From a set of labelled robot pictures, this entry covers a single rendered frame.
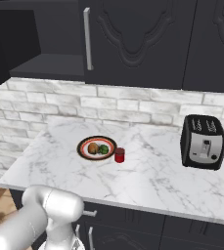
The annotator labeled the black and silver toaster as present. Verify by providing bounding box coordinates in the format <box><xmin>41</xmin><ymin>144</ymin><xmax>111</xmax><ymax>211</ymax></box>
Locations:
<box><xmin>180</xmin><ymin>113</ymin><xmax>224</xmax><ymax>172</ymax></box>

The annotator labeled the round plate with red rim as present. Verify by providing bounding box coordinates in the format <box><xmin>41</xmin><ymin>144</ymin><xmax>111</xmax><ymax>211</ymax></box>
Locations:
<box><xmin>76</xmin><ymin>135</ymin><xmax>118</xmax><ymax>161</ymax></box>

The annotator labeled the dark open wall cabinet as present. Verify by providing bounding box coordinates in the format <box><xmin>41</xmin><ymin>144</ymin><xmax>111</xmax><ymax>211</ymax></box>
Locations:
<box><xmin>0</xmin><ymin>0</ymin><xmax>86</xmax><ymax>83</ymax></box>

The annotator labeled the dark wall cabinet door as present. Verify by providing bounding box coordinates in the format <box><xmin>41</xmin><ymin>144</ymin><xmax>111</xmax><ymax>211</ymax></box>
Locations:
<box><xmin>182</xmin><ymin>0</ymin><xmax>224</xmax><ymax>95</ymax></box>
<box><xmin>78</xmin><ymin>0</ymin><xmax>198</xmax><ymax>91</ymax></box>

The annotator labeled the red jam jar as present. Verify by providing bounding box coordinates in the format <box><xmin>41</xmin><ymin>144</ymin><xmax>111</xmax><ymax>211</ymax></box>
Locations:
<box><xmin>113</xmin><ymin>146</ymin><xmax>126</xmax><ymax>164</ymax></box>

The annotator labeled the brown bread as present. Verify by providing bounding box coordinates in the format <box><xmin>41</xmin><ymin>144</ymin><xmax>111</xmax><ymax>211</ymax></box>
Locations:
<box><xmin>87</xmin><ymin>143</ymin><xmax>101</xmax><ymax>155</ymax></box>

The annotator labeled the dark base cabinet door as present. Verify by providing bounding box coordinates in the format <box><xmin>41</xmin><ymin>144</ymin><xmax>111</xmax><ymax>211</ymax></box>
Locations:
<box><xmin>71</xmin><ymin>201</ymin><xmax>166</xmax><ymax>250</ymax></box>
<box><xmin>158</xmin><ymin>214</ymin><xmax>224</xmax><ymax>250</ymax></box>

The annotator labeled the silver base cabinet handle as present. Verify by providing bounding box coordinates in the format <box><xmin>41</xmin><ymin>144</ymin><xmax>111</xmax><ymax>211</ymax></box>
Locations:
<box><xmin>74</xmin><ymin>224</ymin><xmax>82</xmax><ymax>241</ymax></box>
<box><xmin>87</xmin><ymin>226</ymin><xmax>95</xmax><ymax>250</ymax></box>

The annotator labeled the silver cabinet door handle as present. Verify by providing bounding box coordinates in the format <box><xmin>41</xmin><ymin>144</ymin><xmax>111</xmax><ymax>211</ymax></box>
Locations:
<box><xmin>82</xmin><ymin>7</ymin><xmax>95</xmax><ymax>71</ymax></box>

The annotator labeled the green avocado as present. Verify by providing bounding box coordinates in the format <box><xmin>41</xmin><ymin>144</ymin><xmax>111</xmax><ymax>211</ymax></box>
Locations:
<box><xmin>98</xmin><ymin>144</ymin><xmax>111</xmax><ymax>155</ymax></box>

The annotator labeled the silver drawer handle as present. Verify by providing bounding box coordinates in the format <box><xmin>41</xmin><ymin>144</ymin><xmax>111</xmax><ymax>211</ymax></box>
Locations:
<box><xmin>81</xmin><ymin>209</ymin><xmax>98</xmax><ymax>218</ymax></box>

